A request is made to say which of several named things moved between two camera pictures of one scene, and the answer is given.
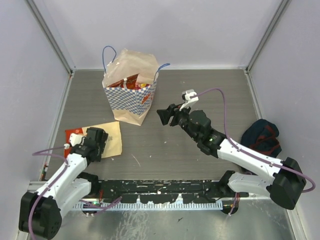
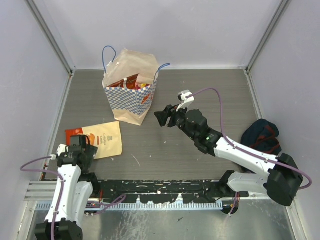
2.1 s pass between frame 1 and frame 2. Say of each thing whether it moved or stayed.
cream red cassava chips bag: stayed
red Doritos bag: stayed
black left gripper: moved
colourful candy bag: stayed
